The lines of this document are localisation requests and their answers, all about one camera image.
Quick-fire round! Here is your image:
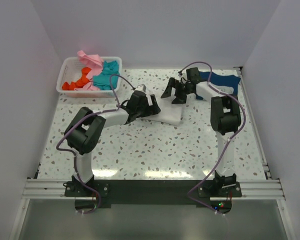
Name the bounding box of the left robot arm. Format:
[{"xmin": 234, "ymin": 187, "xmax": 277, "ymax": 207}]
[{"xmin": 58, "ymin": 90, "xmax": 161, "ymax": 196}]

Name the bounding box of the purple cable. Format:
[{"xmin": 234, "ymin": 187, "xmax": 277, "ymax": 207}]
[
  {"xmin": 55, "ymin": 74, "xmax": 138, "ymax": 215},
  {"xmin": 177, "ymin": 61, "xmax": 247, "ymax": 213}
]

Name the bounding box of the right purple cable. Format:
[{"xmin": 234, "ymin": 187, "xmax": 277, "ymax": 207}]
[{"xmin": 177, "ymin": 61, "xmax": 247, "ymax": 213}]

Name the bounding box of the folded blue printed t-shirt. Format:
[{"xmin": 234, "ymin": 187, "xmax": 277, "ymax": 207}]
[{"xmin": 210, "ymin": 72, "xmax": 240, "ymax": 96}]

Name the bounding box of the white plastic basket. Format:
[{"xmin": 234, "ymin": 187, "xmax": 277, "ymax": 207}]
[{"xmin": 56, "ymin": 51, "xmax": 122, "ymax": 98}]

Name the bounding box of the teal t-shirt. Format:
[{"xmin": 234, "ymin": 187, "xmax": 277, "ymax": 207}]
[{"xmin": 92, "ymin": 61, "xmax": 119, "ymax": 91}]

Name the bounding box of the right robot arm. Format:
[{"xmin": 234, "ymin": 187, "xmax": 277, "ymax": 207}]
[{"xmin": 161, "ymin": 67, "xmax": 247, "ymax": 197}]

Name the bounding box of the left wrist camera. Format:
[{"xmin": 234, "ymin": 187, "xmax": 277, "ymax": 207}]
[{"xmin": 135, "ymin": 84, "xmax": 151, "ymax": 104}]

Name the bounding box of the pink t-shirt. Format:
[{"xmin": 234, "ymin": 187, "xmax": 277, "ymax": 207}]
[{"xmin": 77, "ymin": 50, "xmax": 104, "ymax": 91}]

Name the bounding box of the white t-shirt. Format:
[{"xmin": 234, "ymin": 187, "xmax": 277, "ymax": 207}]
[{"xmin": 152, "ymin": 98, "xmax": 184, "ymax": 126}]

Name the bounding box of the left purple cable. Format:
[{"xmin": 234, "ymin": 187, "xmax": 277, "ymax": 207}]
[{"xmin": 55, "ymin": 74, "xmax": 138, "ymax": 215}]

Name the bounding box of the orange t-shirt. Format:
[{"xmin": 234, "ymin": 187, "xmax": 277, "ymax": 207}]
[{"xmin": 61, "ymin": 67, "xmax": 93, "ymax": 91}]

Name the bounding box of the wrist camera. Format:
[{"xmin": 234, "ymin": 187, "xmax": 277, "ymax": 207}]
[
  {"xmin": 180, "ymin": 77, "xmax": 191, "ymax": 85},
  {"xmin": 135, "ymin": 84, "xmax": 151, "ymax": 104}
]

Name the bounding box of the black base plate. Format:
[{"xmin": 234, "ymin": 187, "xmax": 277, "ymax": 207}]
[{"xmin": 63, "ymin": 178, "xmax": 243, "ymax": 211}]

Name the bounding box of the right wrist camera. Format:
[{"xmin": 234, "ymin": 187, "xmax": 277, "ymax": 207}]
[{"xmin": 180, "ymin": 77, "xmax": 191, "ymax": 85}]

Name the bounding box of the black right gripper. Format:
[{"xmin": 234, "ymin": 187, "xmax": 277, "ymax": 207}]
[{"xmin": 161, "ymin": 77, "xmax": 193, "ymax": 105}]

